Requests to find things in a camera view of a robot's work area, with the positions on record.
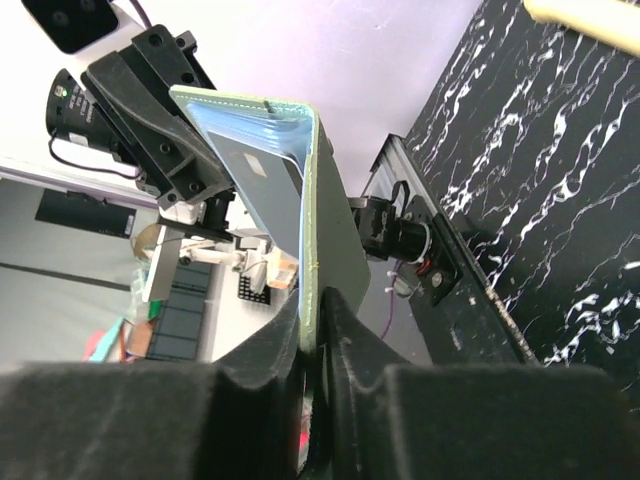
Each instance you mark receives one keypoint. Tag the green card holder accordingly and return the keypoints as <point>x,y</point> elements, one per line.
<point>330,250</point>

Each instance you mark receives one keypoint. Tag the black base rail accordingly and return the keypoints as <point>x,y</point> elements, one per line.
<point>460,316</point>

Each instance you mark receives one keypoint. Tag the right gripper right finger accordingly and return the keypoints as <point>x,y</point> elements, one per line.
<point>382,417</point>

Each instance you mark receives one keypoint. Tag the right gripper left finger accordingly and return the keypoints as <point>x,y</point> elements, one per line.
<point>236,418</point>

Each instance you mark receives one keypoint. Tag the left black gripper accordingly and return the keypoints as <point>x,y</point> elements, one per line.
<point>121,105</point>

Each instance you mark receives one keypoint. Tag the cream plastic crayon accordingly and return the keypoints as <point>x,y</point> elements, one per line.
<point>615,23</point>

